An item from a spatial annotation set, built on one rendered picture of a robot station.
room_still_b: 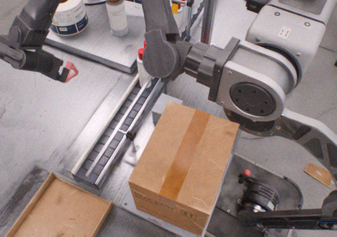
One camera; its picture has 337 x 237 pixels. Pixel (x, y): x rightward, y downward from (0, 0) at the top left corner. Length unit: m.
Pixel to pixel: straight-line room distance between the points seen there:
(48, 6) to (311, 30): 0.61
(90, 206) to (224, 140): 0.54
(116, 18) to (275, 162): 1.43
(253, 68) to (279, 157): 1.71
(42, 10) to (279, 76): 0.58
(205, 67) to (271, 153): 1.70
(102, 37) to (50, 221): 0.89
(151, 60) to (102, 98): 0.78
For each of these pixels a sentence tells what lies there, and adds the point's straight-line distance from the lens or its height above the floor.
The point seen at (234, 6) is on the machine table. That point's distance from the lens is 1.85.
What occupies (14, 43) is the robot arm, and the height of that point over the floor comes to 1.37.
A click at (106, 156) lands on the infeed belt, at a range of 1.16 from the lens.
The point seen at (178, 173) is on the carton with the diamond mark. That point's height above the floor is 1.12.
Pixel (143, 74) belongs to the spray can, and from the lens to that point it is 1.24.
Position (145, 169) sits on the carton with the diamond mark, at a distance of 0.86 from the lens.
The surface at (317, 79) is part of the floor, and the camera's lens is 2.79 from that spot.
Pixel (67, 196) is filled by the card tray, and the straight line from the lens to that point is 1.19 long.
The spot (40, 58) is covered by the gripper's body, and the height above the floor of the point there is 1.29.
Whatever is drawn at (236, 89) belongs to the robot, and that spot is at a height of 1.46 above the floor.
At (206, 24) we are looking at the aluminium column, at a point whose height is 0.98.
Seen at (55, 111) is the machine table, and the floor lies 0.83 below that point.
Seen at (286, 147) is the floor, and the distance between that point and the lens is 2.30.
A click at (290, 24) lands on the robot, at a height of 1.53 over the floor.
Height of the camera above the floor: 1.91
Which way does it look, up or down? 56 degrees down
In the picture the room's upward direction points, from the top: straight up
